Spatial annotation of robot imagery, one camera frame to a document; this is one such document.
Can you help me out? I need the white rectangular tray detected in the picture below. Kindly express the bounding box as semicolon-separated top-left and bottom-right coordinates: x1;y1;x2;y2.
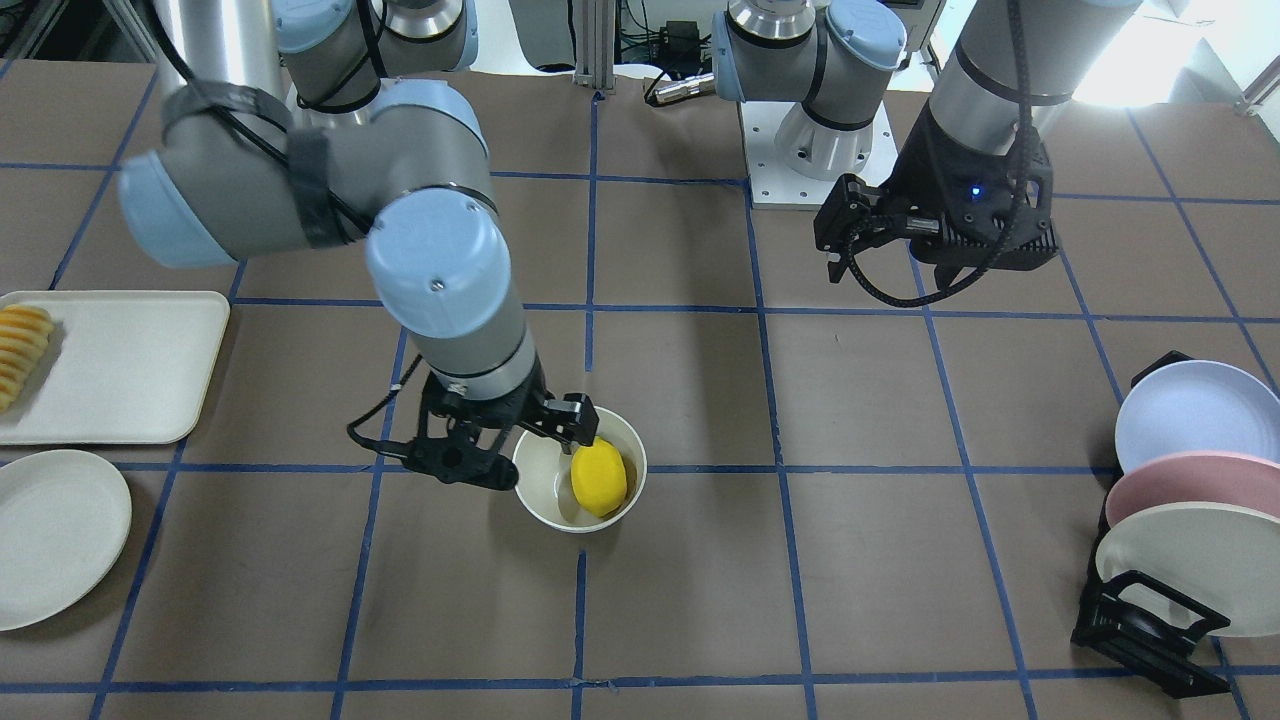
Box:
1;290;230;446

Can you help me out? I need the cream plate in rack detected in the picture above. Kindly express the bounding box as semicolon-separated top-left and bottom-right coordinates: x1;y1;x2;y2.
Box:
1094;502;1279;637

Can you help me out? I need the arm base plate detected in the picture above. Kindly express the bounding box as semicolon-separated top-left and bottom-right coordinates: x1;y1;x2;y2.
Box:
739;102;899;211

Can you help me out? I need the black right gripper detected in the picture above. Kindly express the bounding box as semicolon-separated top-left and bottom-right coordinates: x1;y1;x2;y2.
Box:
401;360;599;491

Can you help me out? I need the aluminium frame post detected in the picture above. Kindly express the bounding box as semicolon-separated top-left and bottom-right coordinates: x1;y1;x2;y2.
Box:
570;1;618;94

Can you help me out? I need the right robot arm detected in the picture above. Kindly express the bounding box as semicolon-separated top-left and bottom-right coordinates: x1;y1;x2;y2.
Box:
118;1;599;491

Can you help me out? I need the white flat plate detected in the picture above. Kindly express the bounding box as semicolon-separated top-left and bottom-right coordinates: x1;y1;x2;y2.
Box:
1;448;132;632

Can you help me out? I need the pink plate in rack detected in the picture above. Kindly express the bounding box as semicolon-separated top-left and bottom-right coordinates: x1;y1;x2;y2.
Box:
1103;451;1279;527

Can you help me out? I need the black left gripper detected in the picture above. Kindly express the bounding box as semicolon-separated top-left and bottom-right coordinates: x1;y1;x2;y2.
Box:
812;108;1059;284

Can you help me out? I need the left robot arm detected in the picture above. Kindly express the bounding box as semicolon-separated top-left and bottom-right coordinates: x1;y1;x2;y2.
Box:
710;1;1138;307

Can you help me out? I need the black plate rack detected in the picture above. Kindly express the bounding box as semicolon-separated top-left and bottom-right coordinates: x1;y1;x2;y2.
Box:
1071;354;1229;700

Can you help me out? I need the light blue plate in rack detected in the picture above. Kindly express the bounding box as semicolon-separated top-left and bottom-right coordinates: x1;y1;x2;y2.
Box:
1114;360;1279;471

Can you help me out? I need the white ceramic bowl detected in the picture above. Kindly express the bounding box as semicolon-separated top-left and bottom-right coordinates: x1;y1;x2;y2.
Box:
511;407;648;533

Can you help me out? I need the yellow lemon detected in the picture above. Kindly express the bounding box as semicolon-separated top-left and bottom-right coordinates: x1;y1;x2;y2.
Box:
570;437;628;518

